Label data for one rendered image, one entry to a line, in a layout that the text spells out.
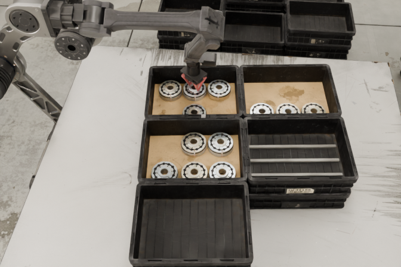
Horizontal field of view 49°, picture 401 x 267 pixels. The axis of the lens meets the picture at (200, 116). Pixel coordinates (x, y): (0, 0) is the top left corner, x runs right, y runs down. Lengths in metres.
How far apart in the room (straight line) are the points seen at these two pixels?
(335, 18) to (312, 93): 1.08
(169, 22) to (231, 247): 0.79
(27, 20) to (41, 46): 2.25
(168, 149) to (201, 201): 0.27
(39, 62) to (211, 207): 2.26
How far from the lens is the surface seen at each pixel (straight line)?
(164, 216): 1.67
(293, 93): 2.04
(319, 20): 3.01
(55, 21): 1.45
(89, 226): 1.85
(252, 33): 3.03
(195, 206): 1.68
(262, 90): 2.03
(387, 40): 3.79
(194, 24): 1.34
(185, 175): 1.71
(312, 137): 1.90
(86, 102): 2.23
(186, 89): 1.99
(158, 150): 1.82
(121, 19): 1.41
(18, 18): 1.50
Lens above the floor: 2.31
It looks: 50 degrees down
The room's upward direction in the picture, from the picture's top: 2 degrees counter-clockwise
